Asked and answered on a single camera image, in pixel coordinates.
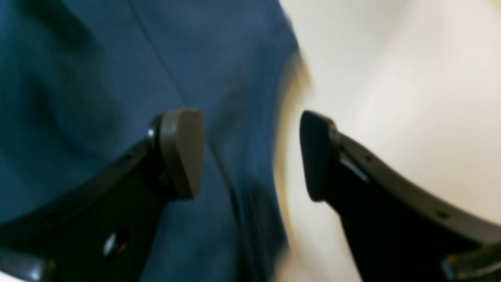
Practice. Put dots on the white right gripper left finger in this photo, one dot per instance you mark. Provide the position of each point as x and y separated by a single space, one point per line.
103 231

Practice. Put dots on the navy blue t-shirt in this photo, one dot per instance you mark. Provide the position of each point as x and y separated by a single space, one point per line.
82 79

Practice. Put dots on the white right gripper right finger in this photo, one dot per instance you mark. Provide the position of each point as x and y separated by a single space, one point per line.
396 231

